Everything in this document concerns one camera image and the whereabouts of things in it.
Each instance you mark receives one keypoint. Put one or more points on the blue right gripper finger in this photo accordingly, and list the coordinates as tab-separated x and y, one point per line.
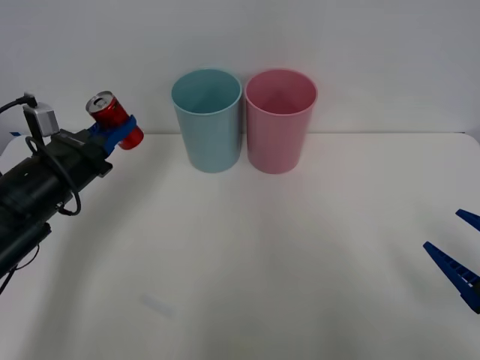
455	268
470	218

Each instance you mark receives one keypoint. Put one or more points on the pink plastic bin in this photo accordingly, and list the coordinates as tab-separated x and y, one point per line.
275	142

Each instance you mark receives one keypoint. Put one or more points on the pale blue plastic bin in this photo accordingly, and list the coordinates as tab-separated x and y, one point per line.
210	142

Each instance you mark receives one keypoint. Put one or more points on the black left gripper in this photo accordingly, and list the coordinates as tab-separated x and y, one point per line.
77	157

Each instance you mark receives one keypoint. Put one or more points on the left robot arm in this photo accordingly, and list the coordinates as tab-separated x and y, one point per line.
26	185

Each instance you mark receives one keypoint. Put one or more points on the red drink can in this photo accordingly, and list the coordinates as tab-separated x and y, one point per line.
110	110

